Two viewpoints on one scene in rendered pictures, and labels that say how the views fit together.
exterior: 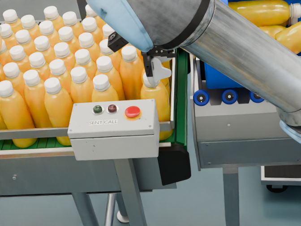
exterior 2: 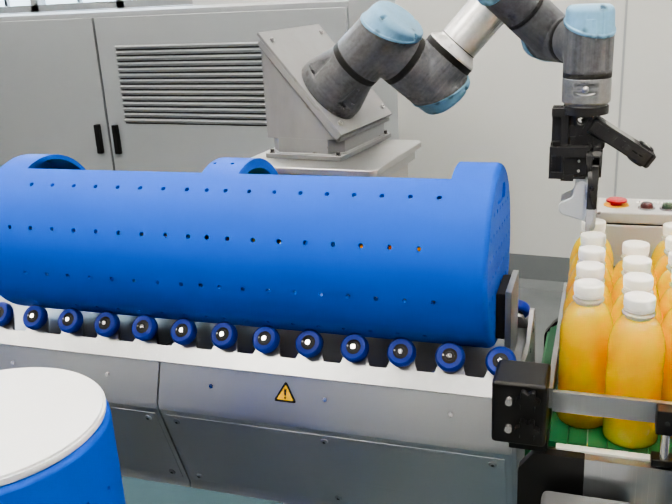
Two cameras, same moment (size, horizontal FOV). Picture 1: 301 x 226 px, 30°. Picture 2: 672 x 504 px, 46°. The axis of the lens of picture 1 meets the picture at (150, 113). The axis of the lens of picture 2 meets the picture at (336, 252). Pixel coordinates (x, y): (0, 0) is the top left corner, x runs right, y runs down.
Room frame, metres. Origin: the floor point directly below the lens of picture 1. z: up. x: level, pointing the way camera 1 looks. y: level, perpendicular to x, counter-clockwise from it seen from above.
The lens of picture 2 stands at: (2.38, -0.23, 1.50)
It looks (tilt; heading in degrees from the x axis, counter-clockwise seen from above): 18 degrees down; 189
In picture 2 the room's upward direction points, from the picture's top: 3 degrees counter-clockwise
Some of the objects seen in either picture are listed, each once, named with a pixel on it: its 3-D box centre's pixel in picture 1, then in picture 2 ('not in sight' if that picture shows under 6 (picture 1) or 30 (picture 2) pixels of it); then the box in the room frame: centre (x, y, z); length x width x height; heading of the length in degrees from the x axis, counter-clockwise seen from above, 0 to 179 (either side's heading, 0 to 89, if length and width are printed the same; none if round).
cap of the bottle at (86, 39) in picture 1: (86, 39); not in sight; (1.27, 0.14, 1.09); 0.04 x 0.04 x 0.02
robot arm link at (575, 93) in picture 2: not in sight; (586, 92); (1.06, -0.04, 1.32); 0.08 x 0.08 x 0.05
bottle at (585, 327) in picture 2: not in sight; (585, 357); (1.34, -0.07, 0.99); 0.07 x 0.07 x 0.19
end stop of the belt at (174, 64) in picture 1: (174, 74); (559, 336); (1.21, -0.08, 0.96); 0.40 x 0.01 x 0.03; 170
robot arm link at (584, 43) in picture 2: not in sight; (587, 40); (1.05, -0.04, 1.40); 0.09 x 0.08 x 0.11; 24
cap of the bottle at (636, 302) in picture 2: not in sight; (639, 303); (1.39, -0.01, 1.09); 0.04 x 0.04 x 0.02
